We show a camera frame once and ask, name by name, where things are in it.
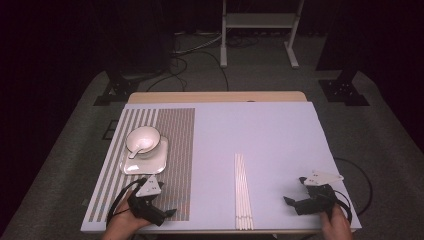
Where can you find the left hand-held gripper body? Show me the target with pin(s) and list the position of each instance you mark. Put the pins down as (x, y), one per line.
(148, 188)

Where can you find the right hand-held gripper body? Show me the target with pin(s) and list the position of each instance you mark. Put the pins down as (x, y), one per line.
(316, 200)

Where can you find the white square plate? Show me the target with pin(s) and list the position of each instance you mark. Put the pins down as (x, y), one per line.
(146, 165)

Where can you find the row of white chopsticks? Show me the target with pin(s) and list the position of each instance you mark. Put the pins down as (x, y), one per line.
(243, 200)

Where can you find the person's right hand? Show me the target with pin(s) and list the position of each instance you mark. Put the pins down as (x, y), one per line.
(336, 223)

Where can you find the person's left hand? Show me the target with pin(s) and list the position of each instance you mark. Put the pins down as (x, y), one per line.
(121, 223)

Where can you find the white ceramic spoon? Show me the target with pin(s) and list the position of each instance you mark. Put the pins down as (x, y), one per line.
(144, 144)

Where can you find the white board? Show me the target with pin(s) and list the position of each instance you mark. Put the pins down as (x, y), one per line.
(273, 140)

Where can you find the white bowl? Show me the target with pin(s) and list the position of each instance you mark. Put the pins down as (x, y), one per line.
(148, 133)

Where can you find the striped placemat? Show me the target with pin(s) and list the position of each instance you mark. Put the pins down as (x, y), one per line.
(176, 133)

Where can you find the black floor socket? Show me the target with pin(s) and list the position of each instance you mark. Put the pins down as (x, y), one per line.
(110, 130)

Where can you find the black stand base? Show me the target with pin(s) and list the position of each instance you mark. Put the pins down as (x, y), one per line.
(115, 91)
(343, 91)

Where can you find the white metal stand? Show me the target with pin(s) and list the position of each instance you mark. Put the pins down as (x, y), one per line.
(260, 20)

